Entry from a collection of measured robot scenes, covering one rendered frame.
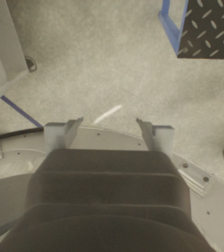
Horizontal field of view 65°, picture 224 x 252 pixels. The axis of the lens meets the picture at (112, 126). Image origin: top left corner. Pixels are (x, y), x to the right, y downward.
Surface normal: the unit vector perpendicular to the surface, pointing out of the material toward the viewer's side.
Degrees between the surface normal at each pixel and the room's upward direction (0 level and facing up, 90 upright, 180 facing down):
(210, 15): 0
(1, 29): 0
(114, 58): 0
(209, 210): 90
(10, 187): 23
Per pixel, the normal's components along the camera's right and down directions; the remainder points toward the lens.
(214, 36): -0.12, 0.64
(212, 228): -0.03, -0.77
